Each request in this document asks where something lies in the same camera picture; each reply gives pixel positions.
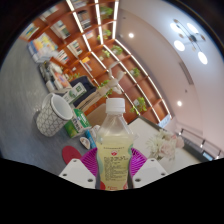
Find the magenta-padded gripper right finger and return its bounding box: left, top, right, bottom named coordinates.
left=128, top=146, right=169, bottom=190

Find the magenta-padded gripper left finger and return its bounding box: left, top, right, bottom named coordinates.
left=58, top=146, right=99, bottom=191

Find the yellow drink bottle white cap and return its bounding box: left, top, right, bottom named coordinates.
left=95, top=98, right=135, bottom=192

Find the flat round red coaster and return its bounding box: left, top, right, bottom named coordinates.
left=61, top=145, right=83, bottom=165

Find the pink white flower bouquet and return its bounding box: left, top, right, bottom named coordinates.
left=145, top=129, right=185, bottom=162

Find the white blue tissue pack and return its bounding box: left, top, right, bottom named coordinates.
left=79, top=125, right=98, bottom=150

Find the flat green white box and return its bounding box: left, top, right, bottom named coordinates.
left=64, top=108, right=92, bottom=139

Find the white patterned mug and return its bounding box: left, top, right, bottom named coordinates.
left=35, top=92, right=74, bottom=138

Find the black railing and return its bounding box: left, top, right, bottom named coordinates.
left=179, top=128, right=223, bottom=159

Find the brown chair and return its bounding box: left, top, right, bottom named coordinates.
left=85, top=103, right=108, bottom=128

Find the tall green white carton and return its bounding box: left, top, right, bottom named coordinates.
left=62, top=82, right=88, bottom=104

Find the dark blue chair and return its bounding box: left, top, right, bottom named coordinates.
left=71, top=75, right=99, bottom=108

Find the wooden artist mannequin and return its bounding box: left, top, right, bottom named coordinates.
left=81, top=61, right=124, bottom=113

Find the wooden shelf unit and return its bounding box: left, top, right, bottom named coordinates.
left=18, top=0, right=173, bottom=125

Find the pile of magazines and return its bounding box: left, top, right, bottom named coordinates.
left=39, top=61, right=73, bottom=93

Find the ceiling air vent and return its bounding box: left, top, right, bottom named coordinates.
left=179, top=61, right=194, bottom=86

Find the stack of colourful books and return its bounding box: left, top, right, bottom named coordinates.
left=27, top=32, right=59, bottom=64

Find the ceiling lamp with round lights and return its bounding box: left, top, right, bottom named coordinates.
left=169, top=18, right=209, bottom=66

